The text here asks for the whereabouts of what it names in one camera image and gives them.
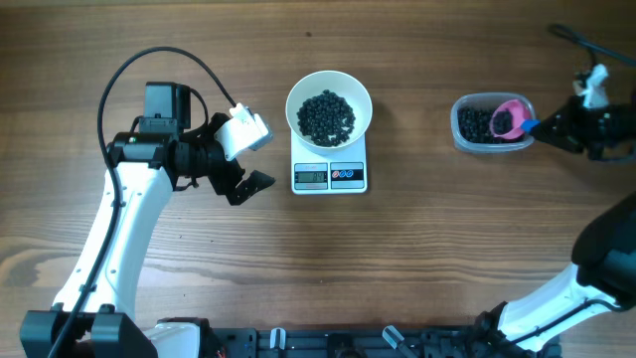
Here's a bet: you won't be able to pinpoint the clear plastic container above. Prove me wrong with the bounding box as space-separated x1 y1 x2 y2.
450 92 536 154

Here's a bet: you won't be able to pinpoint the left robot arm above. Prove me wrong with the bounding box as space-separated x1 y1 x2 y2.
20 83 274 357

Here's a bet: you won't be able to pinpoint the left black cable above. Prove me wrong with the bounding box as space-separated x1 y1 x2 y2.
47 46 238 358

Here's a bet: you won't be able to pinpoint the black beans in bowl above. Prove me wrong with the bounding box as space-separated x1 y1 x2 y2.
296 89 356 147

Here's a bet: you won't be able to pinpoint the right black cable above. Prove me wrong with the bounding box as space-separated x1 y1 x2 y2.
548 23 636 69

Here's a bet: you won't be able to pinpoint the black cable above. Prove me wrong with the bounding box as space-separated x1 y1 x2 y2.
47 46 238 358
548 23 636 69

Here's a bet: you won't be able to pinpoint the pink scoop blue handle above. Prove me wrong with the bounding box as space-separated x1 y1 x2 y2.
489 99 540 140

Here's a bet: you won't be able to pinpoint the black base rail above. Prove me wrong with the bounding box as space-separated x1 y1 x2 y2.
212 327 470 358

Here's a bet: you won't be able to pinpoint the white bowl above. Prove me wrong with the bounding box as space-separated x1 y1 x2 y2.
285 71 374 154

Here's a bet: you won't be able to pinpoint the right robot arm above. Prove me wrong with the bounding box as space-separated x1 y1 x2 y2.
468 95 635 357

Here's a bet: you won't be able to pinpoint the black beans in container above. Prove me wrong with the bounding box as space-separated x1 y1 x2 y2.
458 106 504 144

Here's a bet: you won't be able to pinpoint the white digital kitchen scale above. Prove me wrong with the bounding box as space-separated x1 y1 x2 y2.
291 134 368 195

